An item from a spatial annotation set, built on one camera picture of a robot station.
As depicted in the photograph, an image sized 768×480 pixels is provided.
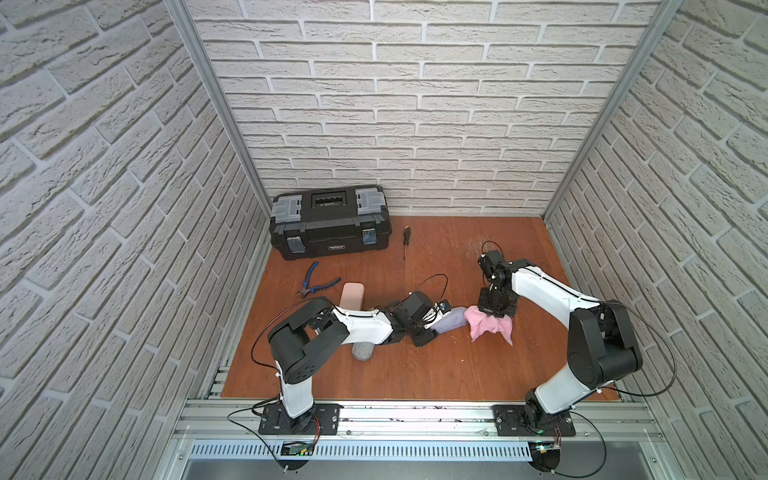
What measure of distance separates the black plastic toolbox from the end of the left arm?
0.35m

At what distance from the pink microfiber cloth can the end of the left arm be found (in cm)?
12

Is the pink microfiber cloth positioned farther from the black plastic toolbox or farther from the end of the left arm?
the black plastic toolbox

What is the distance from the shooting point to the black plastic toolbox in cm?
97

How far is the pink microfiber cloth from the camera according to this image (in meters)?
0.85

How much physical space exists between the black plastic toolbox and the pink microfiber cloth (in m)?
0.40

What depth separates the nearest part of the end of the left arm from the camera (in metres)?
0.74
